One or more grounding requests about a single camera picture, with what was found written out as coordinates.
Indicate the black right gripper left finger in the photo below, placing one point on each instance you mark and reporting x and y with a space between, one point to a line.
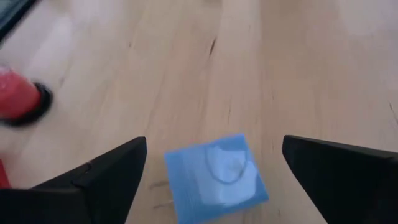
102 189

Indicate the light blue block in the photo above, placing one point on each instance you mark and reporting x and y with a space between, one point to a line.
214 183

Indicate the red block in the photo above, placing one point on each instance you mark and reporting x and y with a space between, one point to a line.
3 175

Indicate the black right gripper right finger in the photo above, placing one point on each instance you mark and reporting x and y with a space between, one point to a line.
351 183

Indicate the red sand hourglass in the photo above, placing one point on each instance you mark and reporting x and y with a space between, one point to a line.
18 96

